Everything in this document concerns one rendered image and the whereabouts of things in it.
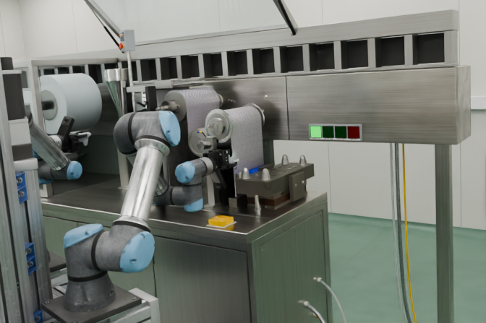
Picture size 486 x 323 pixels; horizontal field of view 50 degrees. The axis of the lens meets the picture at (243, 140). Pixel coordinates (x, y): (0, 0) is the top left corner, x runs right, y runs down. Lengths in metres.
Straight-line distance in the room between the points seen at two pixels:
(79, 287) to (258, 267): 0.68
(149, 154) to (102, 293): 0.43
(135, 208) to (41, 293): 0.45
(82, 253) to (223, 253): 0.63
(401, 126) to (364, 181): 2.71
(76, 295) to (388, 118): 1.37
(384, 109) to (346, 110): 0.17
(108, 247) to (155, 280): 0.80
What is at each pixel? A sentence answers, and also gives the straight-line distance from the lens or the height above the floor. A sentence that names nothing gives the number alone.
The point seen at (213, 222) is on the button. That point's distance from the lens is 2.00.
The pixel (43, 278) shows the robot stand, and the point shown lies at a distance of 1.83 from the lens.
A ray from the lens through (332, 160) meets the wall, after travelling 4.97.
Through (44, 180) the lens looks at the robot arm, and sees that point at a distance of 2.32.
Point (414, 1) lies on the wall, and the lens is 4.62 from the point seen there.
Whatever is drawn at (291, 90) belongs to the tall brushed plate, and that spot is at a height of 1.37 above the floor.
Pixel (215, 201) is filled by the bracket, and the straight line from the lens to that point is 2.27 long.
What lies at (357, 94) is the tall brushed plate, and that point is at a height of 1.35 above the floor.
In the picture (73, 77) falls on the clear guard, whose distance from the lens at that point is 2.93.
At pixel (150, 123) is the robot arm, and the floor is 1.33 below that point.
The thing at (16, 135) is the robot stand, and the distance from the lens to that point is 1.75.
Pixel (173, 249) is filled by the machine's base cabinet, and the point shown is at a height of 0.77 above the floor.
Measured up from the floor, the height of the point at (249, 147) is 1.14.
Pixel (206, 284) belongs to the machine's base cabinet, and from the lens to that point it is 2.13.
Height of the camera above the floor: 1.49
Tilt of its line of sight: 8 degrees down
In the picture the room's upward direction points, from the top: 4 degrees counter-clockwise
